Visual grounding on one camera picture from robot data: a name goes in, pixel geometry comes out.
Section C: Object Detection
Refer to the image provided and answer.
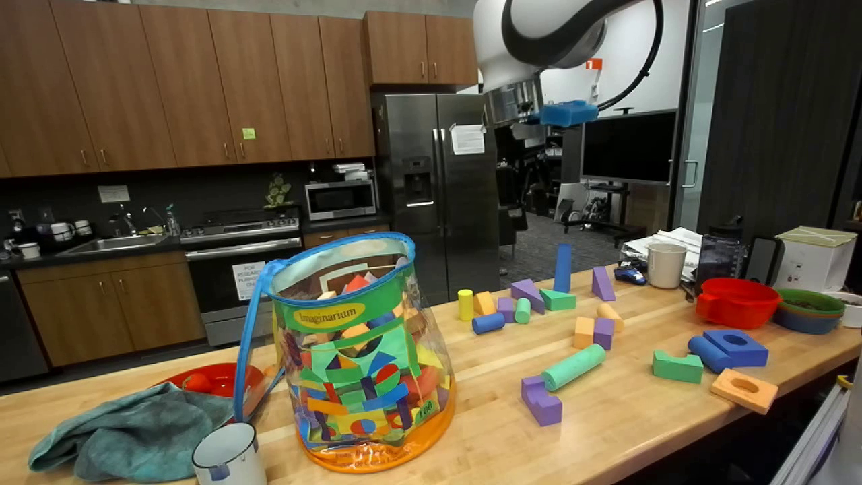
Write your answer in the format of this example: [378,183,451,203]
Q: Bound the orange square block with hole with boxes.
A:
[708,367,781,418]

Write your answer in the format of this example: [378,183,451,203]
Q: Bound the purple triangle foam block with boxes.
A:
[591,265,619,304]

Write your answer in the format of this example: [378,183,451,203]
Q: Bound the dark dishwasher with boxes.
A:
[0,266,51,387]

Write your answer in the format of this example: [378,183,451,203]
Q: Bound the black television screen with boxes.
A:
[579,107,681,189]

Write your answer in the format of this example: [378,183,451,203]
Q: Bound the green triangle foam block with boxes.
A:
[538,285,579,313]

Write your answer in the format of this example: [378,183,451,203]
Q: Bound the orange rectangular foam block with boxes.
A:
[570,315,597,350]

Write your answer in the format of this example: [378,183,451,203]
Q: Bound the brown wall cabinet row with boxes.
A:
[0,0,378,180]

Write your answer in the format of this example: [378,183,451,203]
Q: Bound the white paper cup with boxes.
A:
[645,239,689,292]

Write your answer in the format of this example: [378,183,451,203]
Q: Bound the black flat device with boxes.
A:
[747,235,787,289]

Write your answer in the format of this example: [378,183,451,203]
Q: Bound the white metal rails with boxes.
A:
[767,381,855,485]

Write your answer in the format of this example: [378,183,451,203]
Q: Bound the teal cloth towel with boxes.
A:
[25,383,236,485]

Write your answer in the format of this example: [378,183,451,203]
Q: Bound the red plastic plate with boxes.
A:
[168,362,270,401]

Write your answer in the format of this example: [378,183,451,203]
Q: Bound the clear plastic block bag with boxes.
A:
[231,228,457,478]

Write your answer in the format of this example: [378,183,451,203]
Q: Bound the white storage box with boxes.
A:
[774,224,859,293]

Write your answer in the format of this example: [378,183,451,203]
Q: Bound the white paper sheet on refrigerator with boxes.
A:
[447,122,491,160]

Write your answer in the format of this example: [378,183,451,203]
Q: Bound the white kitchen container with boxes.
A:
[331,160,372,183]

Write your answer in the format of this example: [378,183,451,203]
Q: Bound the small blue object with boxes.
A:
[614,262,650,289]

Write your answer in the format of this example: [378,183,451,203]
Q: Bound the blue square block with hole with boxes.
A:
[701,327,774,370]

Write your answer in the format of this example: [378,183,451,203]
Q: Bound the green arch foam block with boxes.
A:
[650,347,707,386]

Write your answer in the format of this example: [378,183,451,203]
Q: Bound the kitchen sink faucet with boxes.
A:
[111,203,142,239]

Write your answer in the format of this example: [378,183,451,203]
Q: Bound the blue plastic bowl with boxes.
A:
[774,307,847,336]

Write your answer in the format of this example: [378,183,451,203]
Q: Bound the long purple wedge block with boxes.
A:
[509,278,546,315]

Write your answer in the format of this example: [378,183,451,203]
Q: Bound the white enamel mug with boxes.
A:
[189,421,270,485]

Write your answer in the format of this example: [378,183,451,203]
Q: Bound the long green cylinder block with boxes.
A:
[541,342,610,394]

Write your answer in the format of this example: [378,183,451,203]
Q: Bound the stainless steel refrigerator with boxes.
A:
[372,92,503,307]

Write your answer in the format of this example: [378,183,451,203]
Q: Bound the white paper pile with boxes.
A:
[619,224,708,271]

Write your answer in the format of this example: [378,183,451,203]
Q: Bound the purple rectangular foam block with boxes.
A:
[592,315,618,354]

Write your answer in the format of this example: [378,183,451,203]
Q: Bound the dark clear water bottle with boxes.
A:
[694,226,750,289]

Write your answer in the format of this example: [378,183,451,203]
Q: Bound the white wall outlet plate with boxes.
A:
[95,183,135,208]

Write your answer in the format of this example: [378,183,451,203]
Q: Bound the brown wooden base cabinet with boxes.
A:
[302,222,390,251]
[13,251,208,370]

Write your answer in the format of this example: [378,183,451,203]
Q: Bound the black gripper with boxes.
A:
[482,82,545,130]

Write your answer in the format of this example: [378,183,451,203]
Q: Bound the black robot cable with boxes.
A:
[596,0,667,114]

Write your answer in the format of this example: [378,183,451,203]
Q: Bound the blue rounded foam block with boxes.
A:
[686,333,733,378]

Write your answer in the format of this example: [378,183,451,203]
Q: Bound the red plastic bowl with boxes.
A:
[694,274,785,331]

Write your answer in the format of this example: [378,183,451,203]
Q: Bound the blue cylindrical foam block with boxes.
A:
[469,311,509,336]

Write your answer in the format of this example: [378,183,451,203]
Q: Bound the stainless microwave oven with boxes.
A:
[302,179,383,224]

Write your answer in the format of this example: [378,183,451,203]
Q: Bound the purple notched foam block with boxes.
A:
[521,375,566,428]

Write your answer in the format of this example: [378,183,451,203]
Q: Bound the stainless kitchen range oven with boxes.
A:
[177,216,308,350]

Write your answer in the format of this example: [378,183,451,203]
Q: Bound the green plastic bowl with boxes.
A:
[775,285,848,317]

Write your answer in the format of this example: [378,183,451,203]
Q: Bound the small green plant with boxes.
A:
[261,172,297,214]

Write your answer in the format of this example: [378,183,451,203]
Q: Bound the brown two-door wall cabinet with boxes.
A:
[360,9,480,90]

